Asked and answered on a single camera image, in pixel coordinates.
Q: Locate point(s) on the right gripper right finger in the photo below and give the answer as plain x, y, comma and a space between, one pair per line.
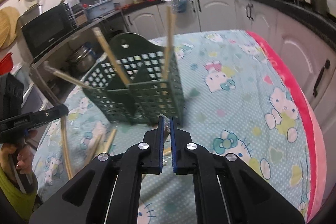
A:
226, 189

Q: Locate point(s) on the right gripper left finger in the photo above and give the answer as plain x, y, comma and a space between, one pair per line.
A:
107, 190

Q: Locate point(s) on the blue dish rack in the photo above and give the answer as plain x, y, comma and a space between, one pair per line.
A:
99, 9

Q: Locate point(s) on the person left hand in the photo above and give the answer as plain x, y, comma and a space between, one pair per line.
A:
24, 158

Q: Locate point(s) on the round bamboo tray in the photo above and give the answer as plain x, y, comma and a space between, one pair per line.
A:
9, 19

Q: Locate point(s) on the blue hanging basket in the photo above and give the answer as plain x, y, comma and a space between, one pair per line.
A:
180, 6

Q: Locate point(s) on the green plastic utensil basket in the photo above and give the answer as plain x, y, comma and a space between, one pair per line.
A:
148, 95

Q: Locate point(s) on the pink blanket edge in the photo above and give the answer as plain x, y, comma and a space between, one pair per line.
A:
314, 136

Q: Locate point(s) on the stacked steel pots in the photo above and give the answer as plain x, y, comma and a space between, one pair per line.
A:
83, 59

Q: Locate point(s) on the red plastic basin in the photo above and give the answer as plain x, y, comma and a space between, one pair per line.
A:
6, 64

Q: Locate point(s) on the hello kitty tablecloth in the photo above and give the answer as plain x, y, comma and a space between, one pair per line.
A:
253, 115

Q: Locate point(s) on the black microwave oven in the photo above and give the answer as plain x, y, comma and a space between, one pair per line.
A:
43, 32

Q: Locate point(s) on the dark metal kettle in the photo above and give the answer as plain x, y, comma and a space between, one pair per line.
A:
319, 6

